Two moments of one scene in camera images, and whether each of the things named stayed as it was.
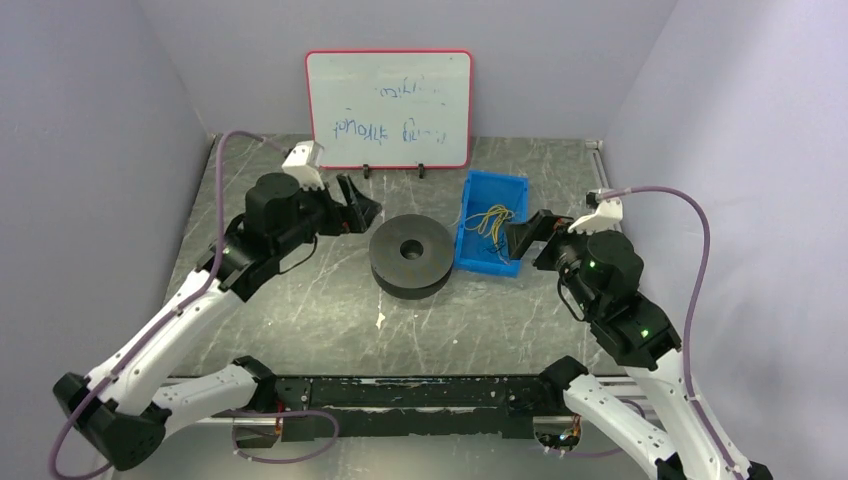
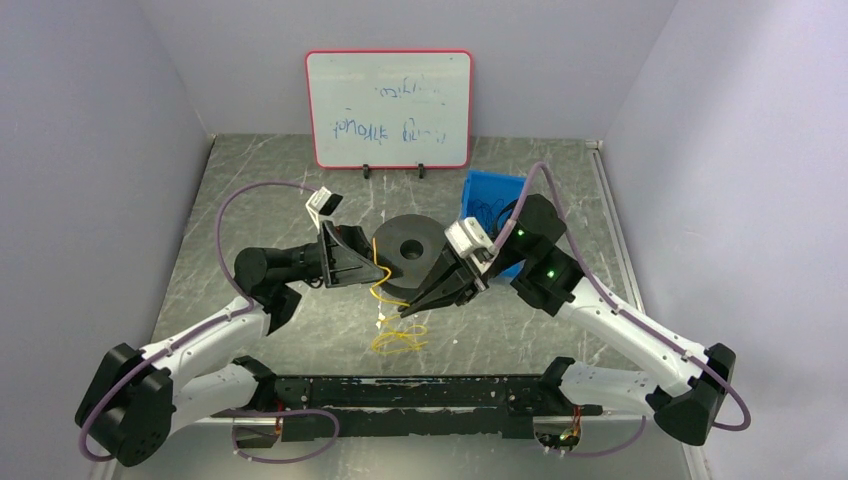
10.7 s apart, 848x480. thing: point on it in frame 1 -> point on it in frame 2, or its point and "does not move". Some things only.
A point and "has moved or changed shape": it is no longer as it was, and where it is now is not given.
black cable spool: [411, 256] does not move
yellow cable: [497, 213] has moved or changed shape
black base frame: [495, 406] does not move
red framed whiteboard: [392, 109] does not move
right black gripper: [548, 240] -> [460, 266]
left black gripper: [337, 210] -> [325, 254]
